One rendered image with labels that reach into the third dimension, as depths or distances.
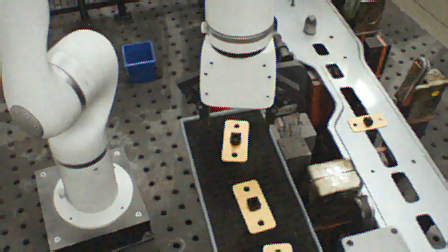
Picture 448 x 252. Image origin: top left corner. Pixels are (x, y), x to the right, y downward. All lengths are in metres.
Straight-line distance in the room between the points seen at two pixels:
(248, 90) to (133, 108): 0.88
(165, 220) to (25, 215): 0.37
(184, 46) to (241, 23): 1.14
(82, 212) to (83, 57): 0.41
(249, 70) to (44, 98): 0.35
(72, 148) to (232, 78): 0.42
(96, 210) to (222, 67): 0.60
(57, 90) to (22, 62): 0.07
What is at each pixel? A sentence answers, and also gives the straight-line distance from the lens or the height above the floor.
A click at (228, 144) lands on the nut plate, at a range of 0.74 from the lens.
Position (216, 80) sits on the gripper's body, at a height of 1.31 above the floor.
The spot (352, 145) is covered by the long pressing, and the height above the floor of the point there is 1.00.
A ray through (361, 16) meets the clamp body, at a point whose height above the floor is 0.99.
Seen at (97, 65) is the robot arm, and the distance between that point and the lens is 0.86.
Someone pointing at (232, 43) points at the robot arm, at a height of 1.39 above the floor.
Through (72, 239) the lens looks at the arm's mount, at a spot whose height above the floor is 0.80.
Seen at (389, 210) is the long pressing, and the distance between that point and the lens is 0.91.
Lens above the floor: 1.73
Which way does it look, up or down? 48 degrees down
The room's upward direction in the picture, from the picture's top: straight up
